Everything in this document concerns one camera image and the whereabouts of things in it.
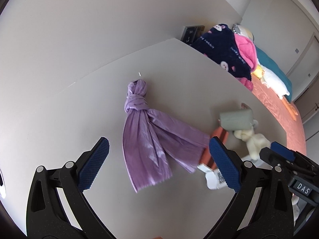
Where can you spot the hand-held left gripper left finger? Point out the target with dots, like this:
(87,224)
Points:
(96,161)

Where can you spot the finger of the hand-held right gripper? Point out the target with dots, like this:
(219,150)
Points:
(282,149)
(271,155)

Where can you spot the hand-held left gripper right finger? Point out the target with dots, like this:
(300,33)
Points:
(224,165)

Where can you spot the red white carton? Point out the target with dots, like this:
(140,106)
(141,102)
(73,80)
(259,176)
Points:
(214,176)

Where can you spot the white tissue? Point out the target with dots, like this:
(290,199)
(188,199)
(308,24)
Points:
(255,142)

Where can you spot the knotted purple plastic bag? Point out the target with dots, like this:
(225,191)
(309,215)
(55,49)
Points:
(149,139)

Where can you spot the white fluffy plush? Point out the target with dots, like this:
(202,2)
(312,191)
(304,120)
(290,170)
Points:
(296,209)

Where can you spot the pink bedspread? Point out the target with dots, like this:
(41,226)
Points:
(279,110)

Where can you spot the white goose plush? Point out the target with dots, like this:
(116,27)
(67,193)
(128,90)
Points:
(274,81)

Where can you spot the yellow duck plush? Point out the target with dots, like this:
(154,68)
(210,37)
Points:
(258,71)

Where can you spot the white door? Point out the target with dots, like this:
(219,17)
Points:
(302,52)

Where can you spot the pink fleece cloth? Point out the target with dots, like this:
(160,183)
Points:
(246,52)

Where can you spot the navy printed blanket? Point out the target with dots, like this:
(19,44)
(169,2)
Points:
(221,49)

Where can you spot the chequered pillow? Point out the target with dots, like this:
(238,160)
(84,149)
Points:
(243,31)

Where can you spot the dark wall socket panel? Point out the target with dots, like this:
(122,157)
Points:
(192,33)

